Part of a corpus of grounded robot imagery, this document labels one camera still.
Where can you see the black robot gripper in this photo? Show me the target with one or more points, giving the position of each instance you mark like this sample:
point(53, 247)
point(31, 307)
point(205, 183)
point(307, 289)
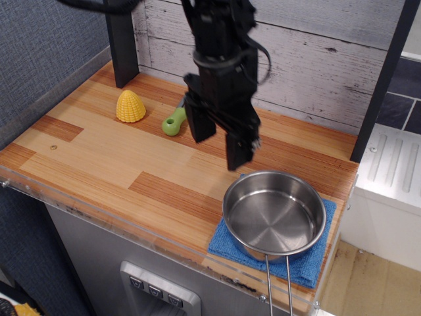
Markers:
point(221, 95)

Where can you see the silver metal pot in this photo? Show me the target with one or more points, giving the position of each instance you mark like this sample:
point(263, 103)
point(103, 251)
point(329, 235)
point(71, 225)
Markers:
point(273, 217)

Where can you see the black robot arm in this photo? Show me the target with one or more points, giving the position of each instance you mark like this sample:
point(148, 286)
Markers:
point(220, 30)

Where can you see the yellow toy corn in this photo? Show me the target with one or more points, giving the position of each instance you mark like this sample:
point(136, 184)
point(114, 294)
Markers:
point(129, 107)

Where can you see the blue folded cloth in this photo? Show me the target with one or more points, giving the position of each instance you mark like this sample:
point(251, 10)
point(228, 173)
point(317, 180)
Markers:
point(304, 271)

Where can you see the grey toy fridge cabinet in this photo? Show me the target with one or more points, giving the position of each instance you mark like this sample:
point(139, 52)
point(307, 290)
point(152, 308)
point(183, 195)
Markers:
point(97, 252)

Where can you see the silver dispenser button panel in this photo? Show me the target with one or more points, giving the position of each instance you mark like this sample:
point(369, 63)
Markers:
point(151, 294)

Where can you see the white toy sink unit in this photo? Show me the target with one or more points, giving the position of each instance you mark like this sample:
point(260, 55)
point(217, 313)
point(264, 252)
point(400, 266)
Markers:
point(383, 212)

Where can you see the yellow object bottom left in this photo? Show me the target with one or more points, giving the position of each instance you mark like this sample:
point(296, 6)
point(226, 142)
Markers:
point(25, 310)

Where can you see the green handled grey spatula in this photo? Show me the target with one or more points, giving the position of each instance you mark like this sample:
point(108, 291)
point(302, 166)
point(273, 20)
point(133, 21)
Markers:
point(172, 124)

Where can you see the black right post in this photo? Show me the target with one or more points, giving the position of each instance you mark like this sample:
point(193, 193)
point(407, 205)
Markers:
point(397, 44)

